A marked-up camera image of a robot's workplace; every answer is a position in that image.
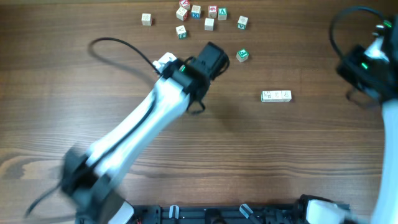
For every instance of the plain wooden block far left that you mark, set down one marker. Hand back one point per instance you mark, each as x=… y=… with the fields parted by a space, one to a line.
x=146 y=19

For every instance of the red 9 block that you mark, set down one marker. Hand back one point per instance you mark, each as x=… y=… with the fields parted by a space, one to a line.
x=212 y=11

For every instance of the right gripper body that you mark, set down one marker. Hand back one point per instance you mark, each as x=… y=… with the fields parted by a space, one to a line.
x=347 y=69

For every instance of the green A block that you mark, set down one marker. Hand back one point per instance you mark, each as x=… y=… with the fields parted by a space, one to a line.
x=222 y=13

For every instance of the plain wooden block centre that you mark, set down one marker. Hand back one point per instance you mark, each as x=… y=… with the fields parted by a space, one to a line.
x=209 y=24

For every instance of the red letter block top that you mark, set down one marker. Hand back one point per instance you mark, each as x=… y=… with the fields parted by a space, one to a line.
x=184 y=4

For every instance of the blue P wooden block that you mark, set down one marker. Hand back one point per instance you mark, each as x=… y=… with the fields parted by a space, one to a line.
x=277 y=96

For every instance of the green E block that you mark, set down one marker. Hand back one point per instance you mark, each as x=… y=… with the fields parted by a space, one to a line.
x=242 y=55

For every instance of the plain wooden block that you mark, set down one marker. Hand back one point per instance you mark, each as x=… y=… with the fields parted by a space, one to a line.
x=146 y=19
x=209 y=24

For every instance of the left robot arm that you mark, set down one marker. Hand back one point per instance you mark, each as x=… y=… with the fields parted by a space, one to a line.
x=91 y=179

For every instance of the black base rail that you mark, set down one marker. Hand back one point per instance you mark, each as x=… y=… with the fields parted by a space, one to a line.
x=269 y=214

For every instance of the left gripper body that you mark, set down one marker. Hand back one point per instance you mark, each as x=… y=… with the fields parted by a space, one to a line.
x=214 y=62

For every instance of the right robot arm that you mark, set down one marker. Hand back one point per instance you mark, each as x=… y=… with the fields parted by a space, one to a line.
x=383 y=46

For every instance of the green V block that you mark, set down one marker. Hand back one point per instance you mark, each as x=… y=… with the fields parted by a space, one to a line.
x=242 y=22

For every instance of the wooden picture block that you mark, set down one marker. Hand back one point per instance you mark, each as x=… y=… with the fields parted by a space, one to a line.
x=266 y=96

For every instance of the red edged wooden block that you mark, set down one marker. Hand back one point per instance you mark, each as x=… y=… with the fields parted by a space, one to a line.
x=182 y=13

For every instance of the green side block left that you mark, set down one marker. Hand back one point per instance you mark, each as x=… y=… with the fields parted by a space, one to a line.
x=181 y=32

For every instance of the blue X block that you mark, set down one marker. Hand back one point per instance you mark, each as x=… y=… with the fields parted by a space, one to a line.
x=196 y=11

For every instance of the blue edged wooden block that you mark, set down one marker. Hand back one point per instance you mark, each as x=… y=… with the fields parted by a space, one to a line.
x=286 y=95

